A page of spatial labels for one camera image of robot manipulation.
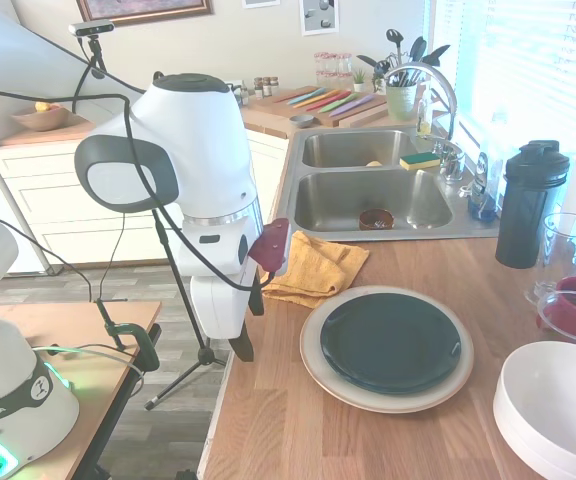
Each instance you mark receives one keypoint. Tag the white bowl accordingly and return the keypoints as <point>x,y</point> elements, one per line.
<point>558,400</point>
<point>504,440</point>

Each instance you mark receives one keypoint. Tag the dark blue plate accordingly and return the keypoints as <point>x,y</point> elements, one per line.
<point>388,345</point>

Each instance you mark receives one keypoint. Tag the yellow cloth towel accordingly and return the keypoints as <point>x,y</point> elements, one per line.
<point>313,270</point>

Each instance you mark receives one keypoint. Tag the chrome sink sprayer cap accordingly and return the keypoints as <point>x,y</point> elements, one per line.
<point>464,190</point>

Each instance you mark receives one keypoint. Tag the light wooden cutting board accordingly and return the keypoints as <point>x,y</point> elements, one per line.
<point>273,106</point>

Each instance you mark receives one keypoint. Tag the clear glass pitcher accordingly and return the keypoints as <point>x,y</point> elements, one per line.
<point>563,250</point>

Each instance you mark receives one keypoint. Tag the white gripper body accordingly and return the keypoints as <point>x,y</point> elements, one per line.
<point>218,305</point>

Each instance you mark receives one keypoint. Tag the yellow green sponge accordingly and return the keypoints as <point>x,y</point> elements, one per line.
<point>419,161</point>

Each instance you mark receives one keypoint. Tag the black slotted spoon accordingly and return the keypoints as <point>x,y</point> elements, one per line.
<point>394,36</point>

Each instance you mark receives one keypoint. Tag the gray white poster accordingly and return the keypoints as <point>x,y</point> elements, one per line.
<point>320,17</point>

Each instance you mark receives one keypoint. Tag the black turner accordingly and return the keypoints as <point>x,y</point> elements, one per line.
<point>366,60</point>

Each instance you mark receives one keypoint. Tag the small white poster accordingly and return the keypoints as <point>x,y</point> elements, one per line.
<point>260,3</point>

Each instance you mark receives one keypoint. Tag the blue knife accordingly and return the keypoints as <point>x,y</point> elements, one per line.
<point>308,97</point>

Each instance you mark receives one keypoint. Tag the black tripod stand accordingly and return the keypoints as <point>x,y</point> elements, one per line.
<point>206,356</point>

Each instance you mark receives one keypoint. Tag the gray stereo camera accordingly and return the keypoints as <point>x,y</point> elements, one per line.
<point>90,29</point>

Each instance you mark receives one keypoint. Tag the black serving spoon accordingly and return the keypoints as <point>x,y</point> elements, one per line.
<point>438,52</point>

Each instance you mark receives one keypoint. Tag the chrome gooseneck faucet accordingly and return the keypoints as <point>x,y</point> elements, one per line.
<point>448,90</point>

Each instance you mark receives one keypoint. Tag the yellow hand soap bottle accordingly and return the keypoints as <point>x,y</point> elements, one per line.
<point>424,120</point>

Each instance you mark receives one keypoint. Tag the brown bowl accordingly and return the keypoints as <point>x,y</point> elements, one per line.
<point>368,220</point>

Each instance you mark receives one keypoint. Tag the clear dish soap bottle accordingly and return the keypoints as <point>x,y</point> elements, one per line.
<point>483,200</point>

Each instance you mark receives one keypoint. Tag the small gray bowl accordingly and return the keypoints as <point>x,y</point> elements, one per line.
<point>301,120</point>

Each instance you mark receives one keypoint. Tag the orange knife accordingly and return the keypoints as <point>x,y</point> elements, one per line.
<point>320,98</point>

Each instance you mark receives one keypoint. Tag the dark trailing plant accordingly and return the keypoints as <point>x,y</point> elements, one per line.
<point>378,75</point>

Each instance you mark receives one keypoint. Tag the wooden fruit bowl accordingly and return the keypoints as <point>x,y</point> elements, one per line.
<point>40,120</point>

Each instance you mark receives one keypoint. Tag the small potted green plant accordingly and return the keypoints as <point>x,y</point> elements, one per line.
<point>359,80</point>

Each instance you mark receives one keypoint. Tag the black shaker bottle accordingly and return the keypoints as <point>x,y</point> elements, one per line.
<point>530,210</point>

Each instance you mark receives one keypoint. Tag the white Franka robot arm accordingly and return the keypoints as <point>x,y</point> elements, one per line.
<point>193,125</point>

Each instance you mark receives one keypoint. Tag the wooden picture frame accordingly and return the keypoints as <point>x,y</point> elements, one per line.
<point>143,15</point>

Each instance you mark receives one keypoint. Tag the green knife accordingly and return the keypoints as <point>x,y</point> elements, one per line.
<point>333,101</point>

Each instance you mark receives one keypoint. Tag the black spatula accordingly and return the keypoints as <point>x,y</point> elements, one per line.
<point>418,47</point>

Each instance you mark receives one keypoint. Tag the stainless steel double sink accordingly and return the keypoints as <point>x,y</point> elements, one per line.
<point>328,200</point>

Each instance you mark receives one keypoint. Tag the dark green clamp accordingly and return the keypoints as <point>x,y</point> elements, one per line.
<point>145,345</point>

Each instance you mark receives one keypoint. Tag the glass jar red lid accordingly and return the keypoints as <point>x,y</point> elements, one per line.
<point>320,70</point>
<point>332,70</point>
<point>345,70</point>

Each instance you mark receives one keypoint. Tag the yellow fruit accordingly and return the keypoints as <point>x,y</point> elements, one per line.
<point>43,106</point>

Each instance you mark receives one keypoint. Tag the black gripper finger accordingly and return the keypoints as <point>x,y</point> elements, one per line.
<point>256,302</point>
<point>242,347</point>

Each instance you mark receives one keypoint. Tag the maroon wrist camera mount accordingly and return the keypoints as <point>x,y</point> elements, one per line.
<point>270,245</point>

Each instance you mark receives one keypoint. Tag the white window blind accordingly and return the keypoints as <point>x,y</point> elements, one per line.
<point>528,60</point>
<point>443,30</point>

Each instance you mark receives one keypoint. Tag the white drawer cabinet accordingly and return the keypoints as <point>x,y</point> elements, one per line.
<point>33,200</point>

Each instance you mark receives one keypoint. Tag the green utensil crock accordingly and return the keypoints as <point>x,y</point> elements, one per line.
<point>401,102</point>

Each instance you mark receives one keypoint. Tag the small spice jar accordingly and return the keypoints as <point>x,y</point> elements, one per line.
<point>275,87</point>
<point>266,87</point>
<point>258,87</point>

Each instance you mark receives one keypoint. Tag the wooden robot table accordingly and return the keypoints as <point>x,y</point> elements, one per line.
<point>93,320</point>

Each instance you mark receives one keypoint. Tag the beige dinner plate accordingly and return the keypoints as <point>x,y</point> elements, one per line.
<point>309,350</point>

